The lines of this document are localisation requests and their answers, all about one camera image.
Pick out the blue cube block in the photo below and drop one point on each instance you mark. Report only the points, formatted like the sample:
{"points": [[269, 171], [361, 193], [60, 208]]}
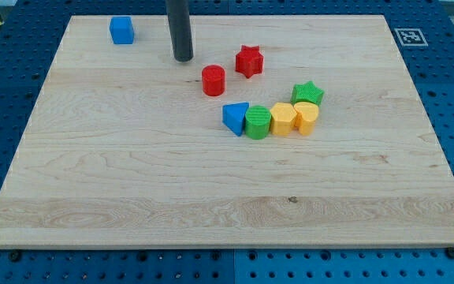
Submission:
{"points": [[121, 30]]}

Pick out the blue triangle block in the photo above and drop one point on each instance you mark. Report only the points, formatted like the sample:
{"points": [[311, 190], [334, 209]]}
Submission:
{"points": [[233, 116]]}

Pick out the green cylinder block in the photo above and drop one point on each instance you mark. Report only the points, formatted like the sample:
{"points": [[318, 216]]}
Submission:
{"points": [[257, 122]]}

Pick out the light wooden board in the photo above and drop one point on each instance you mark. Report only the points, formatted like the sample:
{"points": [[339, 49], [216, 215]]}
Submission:
{"points": [[124, 150]]}

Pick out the yellow hexagon block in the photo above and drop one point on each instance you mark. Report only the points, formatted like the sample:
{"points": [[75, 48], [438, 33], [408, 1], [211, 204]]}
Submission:
{"points": [[283, 118]]}

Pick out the red cylinder block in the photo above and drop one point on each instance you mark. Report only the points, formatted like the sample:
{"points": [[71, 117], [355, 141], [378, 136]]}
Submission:
{"points": [[213, 79]]}

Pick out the yellow heart block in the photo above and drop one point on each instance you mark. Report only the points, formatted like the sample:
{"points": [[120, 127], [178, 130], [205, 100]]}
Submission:
{"points": [[307, 115]]}

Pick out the red star block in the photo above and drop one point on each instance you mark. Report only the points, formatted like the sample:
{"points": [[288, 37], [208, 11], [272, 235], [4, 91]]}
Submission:
{"points": [[249, 61]]}

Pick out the green star block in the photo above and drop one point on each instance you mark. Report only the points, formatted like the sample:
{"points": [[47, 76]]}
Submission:
{"points": [[308, 93]]}

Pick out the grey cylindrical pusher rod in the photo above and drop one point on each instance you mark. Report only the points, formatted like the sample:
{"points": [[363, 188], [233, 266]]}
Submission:
{"points": [[180, 29]]}

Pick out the white fiducial marker tag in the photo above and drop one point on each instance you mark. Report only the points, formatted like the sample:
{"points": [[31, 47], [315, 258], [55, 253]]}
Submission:
{"points": [[410, 37]]}

